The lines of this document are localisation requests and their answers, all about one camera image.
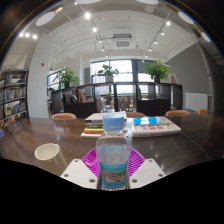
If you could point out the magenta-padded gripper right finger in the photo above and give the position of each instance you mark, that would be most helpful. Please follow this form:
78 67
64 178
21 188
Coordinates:
147 172

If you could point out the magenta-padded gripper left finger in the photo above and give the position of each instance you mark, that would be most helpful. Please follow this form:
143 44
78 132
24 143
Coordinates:
78 172

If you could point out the clear water bottle blue cap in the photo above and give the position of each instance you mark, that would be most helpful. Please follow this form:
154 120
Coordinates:
113 160

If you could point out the cream paper cup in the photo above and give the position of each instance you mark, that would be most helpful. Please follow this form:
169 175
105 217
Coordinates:
50 155

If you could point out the large flat white book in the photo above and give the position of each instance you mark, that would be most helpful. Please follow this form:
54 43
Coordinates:
153 126

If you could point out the low dark shelf unit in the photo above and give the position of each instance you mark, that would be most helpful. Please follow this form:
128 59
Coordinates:
150 106

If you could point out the bushy potted green plant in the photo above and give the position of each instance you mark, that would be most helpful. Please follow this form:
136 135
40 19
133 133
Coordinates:
68 78

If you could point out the tall bookshelf with books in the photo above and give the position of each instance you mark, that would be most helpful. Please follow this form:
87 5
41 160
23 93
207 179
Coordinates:
15 96

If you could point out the large potted green plant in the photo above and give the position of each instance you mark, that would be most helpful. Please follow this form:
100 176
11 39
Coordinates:
157 70

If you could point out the small potted green plant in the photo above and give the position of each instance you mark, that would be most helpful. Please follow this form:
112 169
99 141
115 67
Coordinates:
107 70

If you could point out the ceiling air conditioner unit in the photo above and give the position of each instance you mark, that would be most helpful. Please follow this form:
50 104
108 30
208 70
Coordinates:
122 42

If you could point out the ceiling lights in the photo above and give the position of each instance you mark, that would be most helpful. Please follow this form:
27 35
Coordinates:
45 18

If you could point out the white wall radiator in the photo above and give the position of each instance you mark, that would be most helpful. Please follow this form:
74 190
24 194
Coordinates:
196 101

